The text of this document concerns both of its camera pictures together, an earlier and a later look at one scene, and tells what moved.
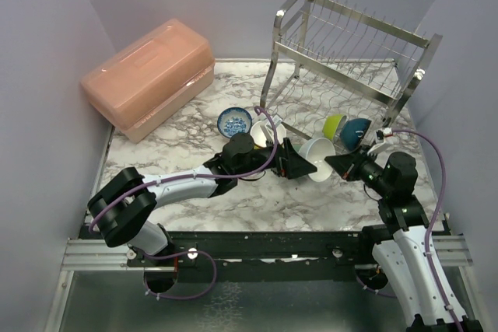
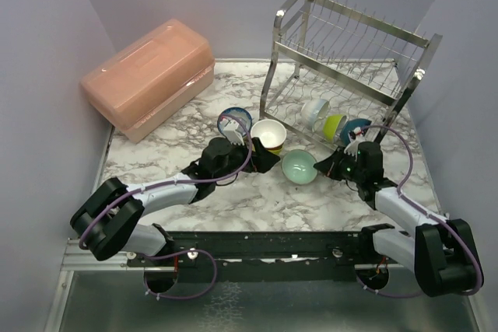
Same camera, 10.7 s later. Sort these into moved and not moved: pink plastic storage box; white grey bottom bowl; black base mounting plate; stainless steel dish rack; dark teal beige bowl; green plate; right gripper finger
Moved: white grey bottom bowl; green plate; right gripper finger
Not moved: stainless steel dish rack; black base mounting plate; dark teal beige bowl; pink plastic storage box
